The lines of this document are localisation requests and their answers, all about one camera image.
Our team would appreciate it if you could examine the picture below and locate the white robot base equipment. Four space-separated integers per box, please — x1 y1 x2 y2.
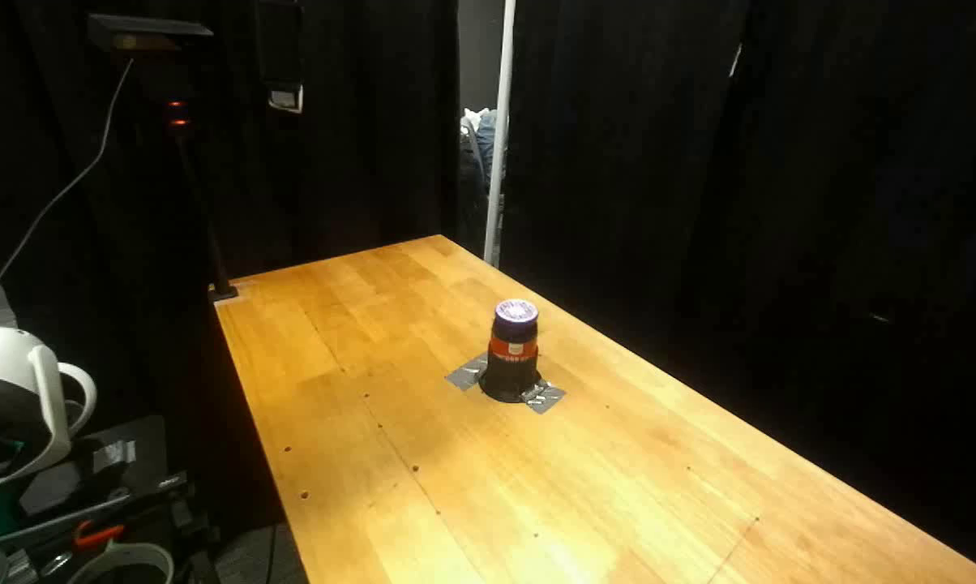
0 325 192 584

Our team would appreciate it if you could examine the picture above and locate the dark bottle with red band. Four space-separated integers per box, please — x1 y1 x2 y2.
480 297 541 403

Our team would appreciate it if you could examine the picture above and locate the white vertical pole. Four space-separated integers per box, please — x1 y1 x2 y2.
484 0 519 266

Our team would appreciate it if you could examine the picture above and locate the black curtain backdrop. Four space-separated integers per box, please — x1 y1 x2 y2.
0 0 976 558

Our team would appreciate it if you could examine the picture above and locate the grey duct tape strip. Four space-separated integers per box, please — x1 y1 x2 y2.
448 357 564 414

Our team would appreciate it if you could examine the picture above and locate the white cable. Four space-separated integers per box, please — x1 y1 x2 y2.
0 54 139 317

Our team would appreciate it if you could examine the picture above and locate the black camera tripod stand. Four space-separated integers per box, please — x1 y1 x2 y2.
85 12 236 302

